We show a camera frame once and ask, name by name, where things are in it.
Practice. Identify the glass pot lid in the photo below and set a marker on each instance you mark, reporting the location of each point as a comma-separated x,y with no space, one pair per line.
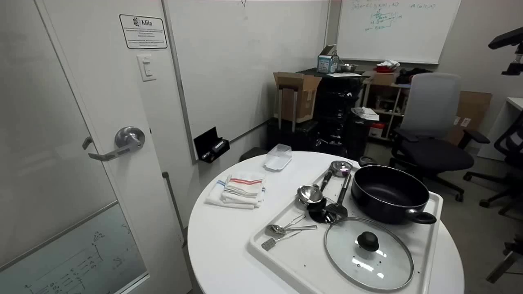
369,256

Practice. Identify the black cooking pot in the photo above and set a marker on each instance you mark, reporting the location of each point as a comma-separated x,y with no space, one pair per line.
390,197

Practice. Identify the clear plastic container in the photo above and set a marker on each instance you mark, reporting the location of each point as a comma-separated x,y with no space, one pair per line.
278,158

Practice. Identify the round white table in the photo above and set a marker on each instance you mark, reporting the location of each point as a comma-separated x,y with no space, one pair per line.
217,236

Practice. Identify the open cardboard box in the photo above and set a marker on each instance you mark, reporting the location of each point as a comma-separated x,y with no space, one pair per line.
294,97

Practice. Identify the steel strainer spoon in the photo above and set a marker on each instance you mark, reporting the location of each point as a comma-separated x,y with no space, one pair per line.
336,211

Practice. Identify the small steel measuring spoons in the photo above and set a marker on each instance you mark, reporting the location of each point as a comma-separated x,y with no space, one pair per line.
281,231

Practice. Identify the black equipment case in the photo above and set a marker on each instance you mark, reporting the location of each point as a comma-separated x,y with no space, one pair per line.
338,131

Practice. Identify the white plastic tray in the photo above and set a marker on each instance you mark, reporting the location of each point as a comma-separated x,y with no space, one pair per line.
301,260

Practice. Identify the wooden shelf unit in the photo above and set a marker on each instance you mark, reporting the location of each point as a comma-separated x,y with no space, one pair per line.
387,100

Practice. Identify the white door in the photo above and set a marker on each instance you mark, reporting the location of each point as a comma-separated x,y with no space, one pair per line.
70,225

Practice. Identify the grey office chair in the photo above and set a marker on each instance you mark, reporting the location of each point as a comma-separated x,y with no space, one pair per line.
420,145

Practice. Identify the flat cardboard box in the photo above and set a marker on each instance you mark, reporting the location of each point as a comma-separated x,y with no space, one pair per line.
470,112

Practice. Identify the black office chair right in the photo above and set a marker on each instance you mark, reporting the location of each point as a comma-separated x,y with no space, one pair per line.
510,146

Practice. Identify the black wall marker holder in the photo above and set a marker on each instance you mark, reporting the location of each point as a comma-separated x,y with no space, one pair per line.
209,146

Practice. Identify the steel ladle with black handle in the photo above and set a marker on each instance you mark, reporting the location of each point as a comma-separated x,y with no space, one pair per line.
312,195

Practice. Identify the silver door handle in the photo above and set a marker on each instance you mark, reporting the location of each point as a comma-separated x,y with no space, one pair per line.
126,140

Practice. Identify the white light switch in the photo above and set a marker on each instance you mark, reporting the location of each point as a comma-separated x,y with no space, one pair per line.
147,68

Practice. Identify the white wall sign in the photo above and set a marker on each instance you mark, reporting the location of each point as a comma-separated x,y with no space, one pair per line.
142,32

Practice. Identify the wall whiteboard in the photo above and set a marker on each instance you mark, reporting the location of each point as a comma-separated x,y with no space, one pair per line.
400,30

